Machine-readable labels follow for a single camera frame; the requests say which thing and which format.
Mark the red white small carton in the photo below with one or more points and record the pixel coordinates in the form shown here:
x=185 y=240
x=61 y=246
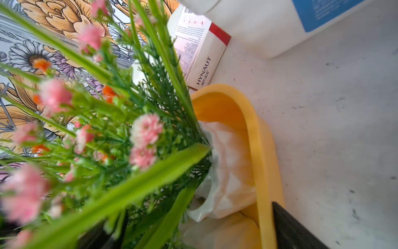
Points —
x=200 y=45

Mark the yellow plastic tray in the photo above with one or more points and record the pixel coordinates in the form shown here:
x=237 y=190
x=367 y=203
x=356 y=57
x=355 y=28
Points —
x=225 y=104

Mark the pink flower potted plant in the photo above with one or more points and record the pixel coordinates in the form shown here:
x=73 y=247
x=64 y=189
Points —
x=132 y=150

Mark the blue lid storage box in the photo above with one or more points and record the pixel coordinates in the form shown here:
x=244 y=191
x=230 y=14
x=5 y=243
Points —
x=272 y=27

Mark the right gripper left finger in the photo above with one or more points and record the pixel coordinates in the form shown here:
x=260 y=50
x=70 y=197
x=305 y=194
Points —
x=97 y=238

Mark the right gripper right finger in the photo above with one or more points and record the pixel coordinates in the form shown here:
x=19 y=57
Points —
x=290 y=233

